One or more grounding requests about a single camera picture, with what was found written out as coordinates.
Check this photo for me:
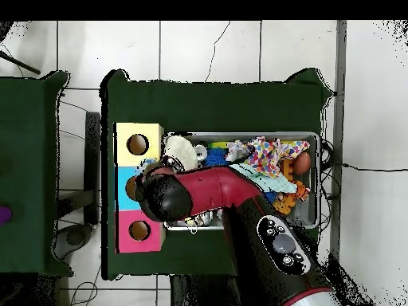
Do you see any cream knitted cloth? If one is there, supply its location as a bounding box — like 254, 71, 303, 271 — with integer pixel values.
162, 134, 199, 172

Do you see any polka dot colourful cloth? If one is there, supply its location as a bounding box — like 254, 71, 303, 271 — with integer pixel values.
245, 135, 311, 179

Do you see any wooden box with three holes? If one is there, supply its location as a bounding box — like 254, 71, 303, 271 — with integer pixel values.
113, 122, 166, 254

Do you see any blue spiky rubber ball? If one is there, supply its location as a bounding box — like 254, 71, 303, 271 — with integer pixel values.
205, 149, 230, 170

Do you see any black upright panel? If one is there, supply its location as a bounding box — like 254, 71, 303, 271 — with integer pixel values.
84, 111, 103, 226

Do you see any mint green fuzzy cloth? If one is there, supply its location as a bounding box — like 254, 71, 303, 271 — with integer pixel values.
229, 163, 300, 195

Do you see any grey round floor base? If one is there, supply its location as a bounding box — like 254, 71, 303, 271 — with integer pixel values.
63, 224, 93, 251

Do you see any dark green side table cloth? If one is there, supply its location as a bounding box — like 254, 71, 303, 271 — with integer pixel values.
0, 69, 73, 277

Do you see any brown toy football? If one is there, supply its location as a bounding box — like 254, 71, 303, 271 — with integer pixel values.
292, 151, 313, 177

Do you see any purple object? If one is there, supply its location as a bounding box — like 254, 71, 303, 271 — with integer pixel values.
0, 205, 14, 227

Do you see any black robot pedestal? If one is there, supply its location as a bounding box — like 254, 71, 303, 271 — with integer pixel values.
168, 273, 242, 306

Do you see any shallow wire mesh bin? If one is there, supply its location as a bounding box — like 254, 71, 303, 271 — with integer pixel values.
162, 131, 321, 230

